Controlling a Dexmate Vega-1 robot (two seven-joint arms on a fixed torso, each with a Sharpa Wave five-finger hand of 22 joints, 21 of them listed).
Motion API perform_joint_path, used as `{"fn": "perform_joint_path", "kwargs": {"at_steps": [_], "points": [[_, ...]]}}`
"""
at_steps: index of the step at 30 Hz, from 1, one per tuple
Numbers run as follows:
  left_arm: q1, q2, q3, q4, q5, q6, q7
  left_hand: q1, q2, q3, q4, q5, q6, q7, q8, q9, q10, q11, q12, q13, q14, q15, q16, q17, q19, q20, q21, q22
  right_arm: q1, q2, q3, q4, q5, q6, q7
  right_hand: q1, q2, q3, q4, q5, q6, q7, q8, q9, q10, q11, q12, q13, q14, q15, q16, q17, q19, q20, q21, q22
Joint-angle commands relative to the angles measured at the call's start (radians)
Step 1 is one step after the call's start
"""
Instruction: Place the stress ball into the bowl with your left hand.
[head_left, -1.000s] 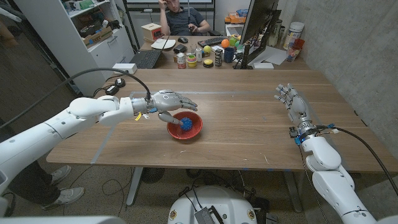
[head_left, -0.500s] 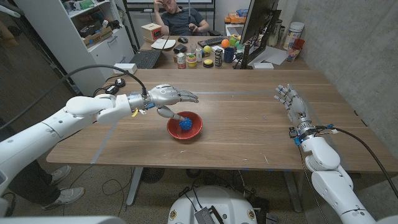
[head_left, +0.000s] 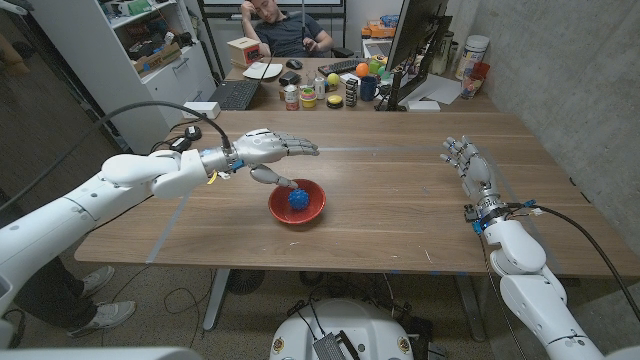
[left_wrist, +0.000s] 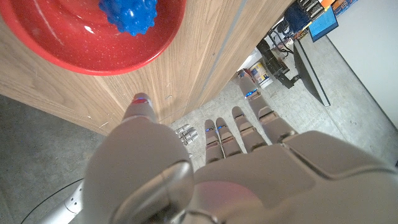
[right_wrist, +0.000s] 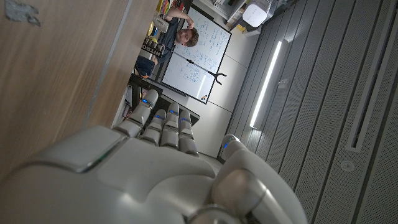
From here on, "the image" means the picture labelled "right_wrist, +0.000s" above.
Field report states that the black computer monitor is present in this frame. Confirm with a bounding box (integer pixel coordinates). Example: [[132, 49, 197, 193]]
[[129, 73, 201, 127]]

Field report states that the black lettered block stack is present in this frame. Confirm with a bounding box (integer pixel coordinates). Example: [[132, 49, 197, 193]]
[[141, 37, 165, 58]]

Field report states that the long ceiling light strip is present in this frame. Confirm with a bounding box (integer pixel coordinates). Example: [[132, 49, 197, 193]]
[[249, 40, 283, 129]]

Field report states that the dark blue mug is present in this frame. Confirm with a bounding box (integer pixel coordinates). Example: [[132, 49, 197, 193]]
[[135, 55, 155, 78]]

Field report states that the black forked rod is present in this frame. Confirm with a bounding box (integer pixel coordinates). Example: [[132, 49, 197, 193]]
[[172, 51, 228, 86]]

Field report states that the white rounded device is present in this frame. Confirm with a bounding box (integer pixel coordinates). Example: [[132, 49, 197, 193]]
[[241, 0, 273, 28]]

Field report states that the white shelf cabinet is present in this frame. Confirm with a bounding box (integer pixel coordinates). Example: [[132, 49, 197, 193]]
[[198, 0, 265, 37]]

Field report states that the seated person in dark shirt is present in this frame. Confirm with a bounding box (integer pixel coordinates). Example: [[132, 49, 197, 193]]
[[135, 6, 200, 78]]

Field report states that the black framed whiteboard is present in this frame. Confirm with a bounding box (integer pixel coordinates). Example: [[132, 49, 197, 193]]
[[161, 4, 233, 105]]

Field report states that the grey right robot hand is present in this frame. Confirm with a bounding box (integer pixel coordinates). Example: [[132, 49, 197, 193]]
[[0, 89, 308, 224]]

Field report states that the round ceiling sensor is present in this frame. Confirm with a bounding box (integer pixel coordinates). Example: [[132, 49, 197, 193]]
[[340, 160, 355, 172]]

